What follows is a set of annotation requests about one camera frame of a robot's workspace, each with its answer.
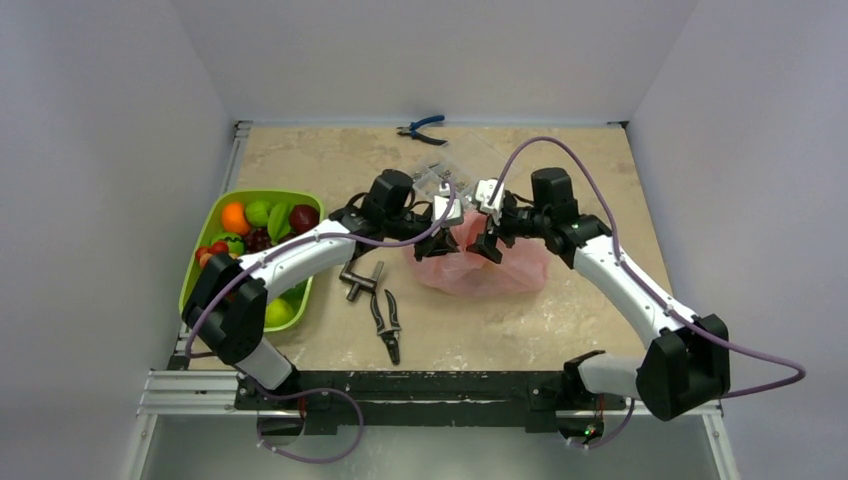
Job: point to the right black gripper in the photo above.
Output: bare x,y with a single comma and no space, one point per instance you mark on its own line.
491,232

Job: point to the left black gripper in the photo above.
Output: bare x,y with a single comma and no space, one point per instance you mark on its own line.
430,246

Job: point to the pink plastic bag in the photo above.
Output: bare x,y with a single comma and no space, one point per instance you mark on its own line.
523,269

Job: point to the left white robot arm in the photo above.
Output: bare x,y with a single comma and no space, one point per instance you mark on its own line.
227,307

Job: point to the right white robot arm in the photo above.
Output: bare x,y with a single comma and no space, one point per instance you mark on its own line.
685,364

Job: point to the fake dark red plum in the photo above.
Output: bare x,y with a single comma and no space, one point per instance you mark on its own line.
303,218

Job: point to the fake green apple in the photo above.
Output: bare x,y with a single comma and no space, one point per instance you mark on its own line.
278,314

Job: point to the fake orange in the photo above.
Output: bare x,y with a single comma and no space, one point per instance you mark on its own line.
233,219

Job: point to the dark metal clamp tool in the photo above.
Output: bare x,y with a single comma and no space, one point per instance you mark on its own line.
359,284

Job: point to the clear compartment screw box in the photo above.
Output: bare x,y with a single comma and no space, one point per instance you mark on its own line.
464,161

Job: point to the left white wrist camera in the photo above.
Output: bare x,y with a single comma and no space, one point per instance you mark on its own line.
447,206

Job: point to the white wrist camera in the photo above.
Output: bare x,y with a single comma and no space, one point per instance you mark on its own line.
447,206
487,197

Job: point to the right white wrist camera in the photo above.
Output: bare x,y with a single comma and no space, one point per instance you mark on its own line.
487,197

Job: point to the blue handled pliers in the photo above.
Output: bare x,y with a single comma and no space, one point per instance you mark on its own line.
414,130

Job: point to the black handled wire stripper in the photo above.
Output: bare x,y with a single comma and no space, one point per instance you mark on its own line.
388,327

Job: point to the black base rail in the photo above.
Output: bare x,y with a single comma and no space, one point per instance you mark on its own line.
535,401

